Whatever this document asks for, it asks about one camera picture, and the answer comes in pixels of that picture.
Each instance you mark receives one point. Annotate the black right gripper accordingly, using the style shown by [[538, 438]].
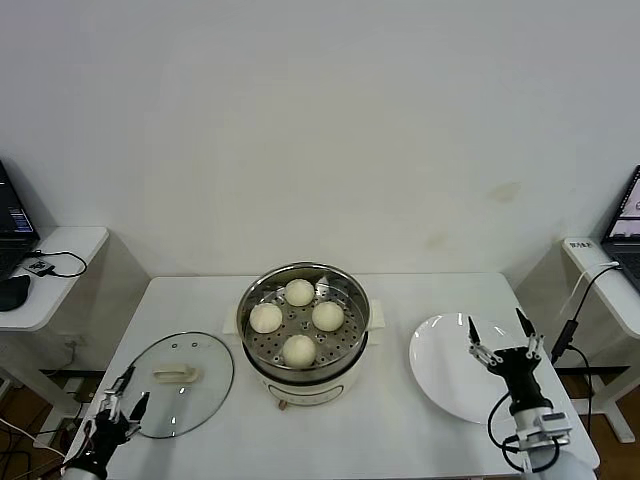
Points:
[[517, 370]]

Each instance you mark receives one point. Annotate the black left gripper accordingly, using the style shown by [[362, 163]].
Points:
[[107, 435]]

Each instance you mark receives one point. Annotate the round glass lid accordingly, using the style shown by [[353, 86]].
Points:
[[200, 360]]

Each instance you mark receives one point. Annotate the white steamed baozi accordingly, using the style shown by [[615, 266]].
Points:
[[265, 318], [299, 350], [327, 316], [299, 292]]

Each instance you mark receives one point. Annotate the perforated steel steamer pot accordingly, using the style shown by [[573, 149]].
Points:
[[345, 345]]

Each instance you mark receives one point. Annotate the white power strip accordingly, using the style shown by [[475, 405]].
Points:
[[75, 386]]

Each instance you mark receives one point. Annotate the round white plate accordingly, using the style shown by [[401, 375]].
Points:
[[440, 360]]

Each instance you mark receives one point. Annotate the white side table with label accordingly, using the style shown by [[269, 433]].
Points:
[[615, 300]]

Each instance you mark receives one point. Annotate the white printed label sticker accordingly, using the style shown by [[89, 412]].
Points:
[[580, 245]]

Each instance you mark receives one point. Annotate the black cat-shaped mouse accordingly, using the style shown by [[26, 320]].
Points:
[[12, 292]]

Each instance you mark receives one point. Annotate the small black hub device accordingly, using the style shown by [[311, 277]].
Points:
[[40, 267]]

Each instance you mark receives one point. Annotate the black laptop with light screen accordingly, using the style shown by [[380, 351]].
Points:
[[627, 240]]

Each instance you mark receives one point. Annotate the white side table rounded corner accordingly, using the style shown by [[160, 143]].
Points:
[[70, 245]]

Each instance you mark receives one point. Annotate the cream electric cooker base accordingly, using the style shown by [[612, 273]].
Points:
[[305, 392]]

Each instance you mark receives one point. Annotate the black laptop with dark screen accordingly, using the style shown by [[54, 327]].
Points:
[[12, 220]]

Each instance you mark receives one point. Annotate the white wall socket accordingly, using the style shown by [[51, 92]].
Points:
[[70, 342]]

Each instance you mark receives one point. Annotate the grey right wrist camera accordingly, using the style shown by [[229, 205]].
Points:
[[550, 422]]

